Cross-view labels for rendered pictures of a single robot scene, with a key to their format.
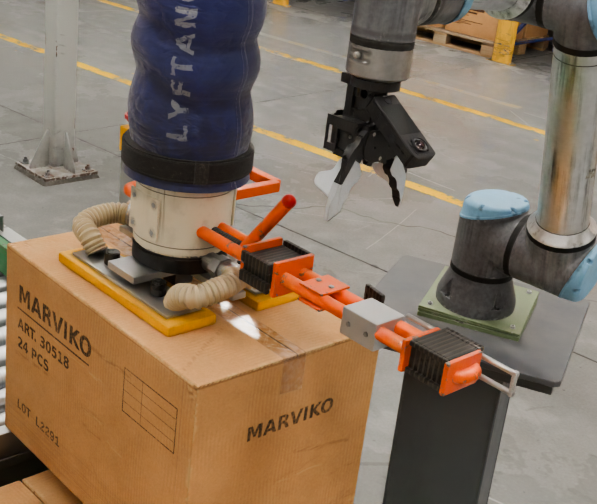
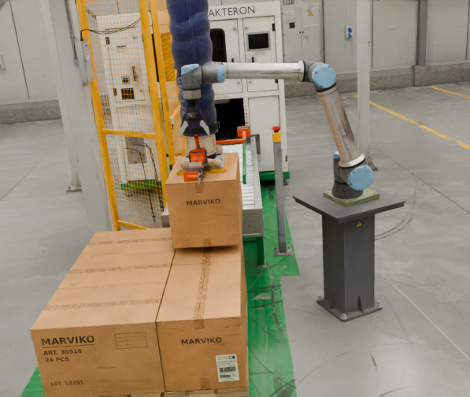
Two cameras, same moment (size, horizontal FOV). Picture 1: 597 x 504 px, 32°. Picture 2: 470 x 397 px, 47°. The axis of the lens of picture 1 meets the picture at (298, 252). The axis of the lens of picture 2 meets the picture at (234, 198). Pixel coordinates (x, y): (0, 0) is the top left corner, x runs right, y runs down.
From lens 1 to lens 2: 2.29 m
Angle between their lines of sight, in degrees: 44
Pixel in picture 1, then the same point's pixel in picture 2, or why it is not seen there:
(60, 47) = (360, 114)
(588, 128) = (333, 119)
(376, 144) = not seen: hidden behind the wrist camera
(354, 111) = not seen: hidden behind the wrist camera
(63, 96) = (363, 135)
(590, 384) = not seen: outside the picture
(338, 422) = (224, 208)
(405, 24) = (188, 83)
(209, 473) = (175, 211)
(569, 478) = (454, 298)
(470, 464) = (340, 257)
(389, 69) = (186, 95)
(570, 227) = (345, 158)
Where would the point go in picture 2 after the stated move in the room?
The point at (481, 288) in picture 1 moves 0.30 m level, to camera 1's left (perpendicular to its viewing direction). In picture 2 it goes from (338, 186) to (299, 178)
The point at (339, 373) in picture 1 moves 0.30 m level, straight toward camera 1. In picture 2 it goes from (220, 191) to (175, 205)
